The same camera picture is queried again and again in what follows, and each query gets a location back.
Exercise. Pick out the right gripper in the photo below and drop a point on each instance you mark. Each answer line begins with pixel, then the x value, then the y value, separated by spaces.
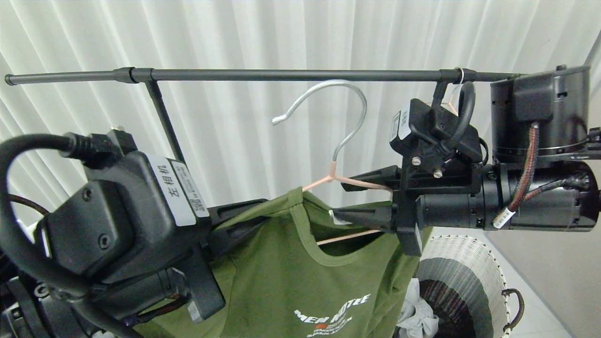
pixel 450 206

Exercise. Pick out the green printed shirt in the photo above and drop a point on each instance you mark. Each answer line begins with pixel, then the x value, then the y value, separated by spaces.
pixel 281 272

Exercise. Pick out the white laundry basket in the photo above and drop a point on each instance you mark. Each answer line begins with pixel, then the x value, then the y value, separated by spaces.
pixel 469 263

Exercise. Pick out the pink clothes hanger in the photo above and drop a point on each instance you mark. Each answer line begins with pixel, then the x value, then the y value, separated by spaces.
pixel 333 171
pixel 452 105

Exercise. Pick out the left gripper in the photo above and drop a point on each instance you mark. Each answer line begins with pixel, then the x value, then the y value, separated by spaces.
pixel 202 291

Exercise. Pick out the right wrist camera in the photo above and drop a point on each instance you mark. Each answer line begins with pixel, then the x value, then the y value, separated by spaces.
pixel 422 122

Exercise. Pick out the pale grey shorts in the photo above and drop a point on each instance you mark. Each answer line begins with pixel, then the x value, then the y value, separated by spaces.
pixel 415 314

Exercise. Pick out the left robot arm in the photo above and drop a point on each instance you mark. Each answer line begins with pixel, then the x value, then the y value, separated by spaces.
pixel 51 319

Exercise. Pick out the black clothes rack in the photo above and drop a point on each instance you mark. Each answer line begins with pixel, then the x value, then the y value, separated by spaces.
pixel 281 74

